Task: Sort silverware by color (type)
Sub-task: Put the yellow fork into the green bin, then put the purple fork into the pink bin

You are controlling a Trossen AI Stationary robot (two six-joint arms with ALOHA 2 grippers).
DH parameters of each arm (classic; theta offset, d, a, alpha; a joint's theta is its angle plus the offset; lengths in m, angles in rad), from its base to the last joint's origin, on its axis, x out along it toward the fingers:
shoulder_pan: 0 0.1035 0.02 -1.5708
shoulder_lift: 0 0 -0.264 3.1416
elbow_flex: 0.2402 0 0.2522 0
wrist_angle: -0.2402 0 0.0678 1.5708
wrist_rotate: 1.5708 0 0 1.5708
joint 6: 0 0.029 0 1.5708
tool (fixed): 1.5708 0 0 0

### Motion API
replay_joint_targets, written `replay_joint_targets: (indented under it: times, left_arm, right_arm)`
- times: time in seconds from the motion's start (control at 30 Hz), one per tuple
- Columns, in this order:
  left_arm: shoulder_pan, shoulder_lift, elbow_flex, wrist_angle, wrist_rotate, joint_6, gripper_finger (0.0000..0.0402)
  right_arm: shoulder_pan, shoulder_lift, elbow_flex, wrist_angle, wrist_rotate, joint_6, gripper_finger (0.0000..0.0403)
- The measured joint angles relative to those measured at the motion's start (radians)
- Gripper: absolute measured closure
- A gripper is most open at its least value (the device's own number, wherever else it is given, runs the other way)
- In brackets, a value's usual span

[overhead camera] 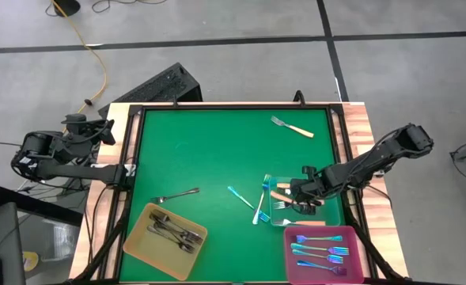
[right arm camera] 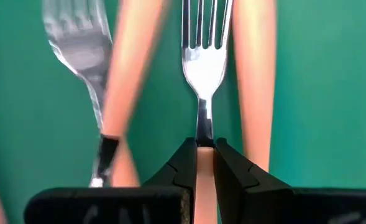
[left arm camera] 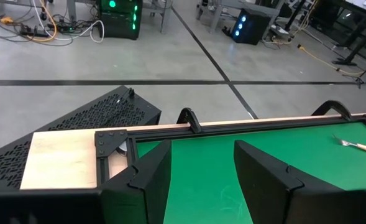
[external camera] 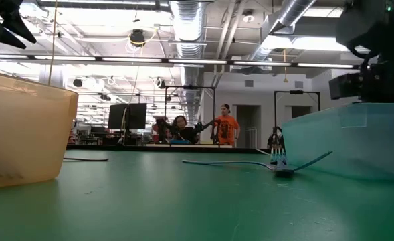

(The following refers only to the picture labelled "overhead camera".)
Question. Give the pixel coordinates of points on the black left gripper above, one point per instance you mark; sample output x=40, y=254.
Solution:
x=90, y=136

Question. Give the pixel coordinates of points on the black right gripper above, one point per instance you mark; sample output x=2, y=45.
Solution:
x=311, y=188

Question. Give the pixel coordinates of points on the iridescent blue fork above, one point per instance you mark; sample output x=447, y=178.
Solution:
x=261, y=202
x=311, y=248
x=311, y=255
x=240, y=196
x=315, y=266
x=319, y=238

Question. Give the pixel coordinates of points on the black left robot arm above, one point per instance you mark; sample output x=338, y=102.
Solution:
x=78, y=171

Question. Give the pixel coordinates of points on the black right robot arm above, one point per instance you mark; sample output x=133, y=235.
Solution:
x=375, y=160

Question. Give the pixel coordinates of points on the teal plastic bin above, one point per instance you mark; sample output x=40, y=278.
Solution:
x=331, y=211

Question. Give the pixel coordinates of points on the pink plastic bin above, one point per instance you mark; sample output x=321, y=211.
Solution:
x=319, y=277

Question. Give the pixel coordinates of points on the black round base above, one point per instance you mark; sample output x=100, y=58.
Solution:
x=66, y=6

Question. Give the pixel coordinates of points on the orange plastic bin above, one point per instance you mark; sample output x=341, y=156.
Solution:
x=153, y=257

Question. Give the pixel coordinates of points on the yellow round object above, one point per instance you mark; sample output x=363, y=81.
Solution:
x=31, y=261

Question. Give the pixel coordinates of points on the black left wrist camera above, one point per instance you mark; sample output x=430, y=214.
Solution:
x=73, y=118

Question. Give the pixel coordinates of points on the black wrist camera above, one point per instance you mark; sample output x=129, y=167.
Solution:
x=73, y=118
x=308, y=171

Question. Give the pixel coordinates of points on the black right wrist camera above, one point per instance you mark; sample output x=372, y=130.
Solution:
x=308, y=171

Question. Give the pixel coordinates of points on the grey left arm base plate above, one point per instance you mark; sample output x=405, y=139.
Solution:
x=130, y=170

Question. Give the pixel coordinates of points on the black table frame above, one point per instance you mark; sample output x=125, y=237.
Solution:
x=217, y=106

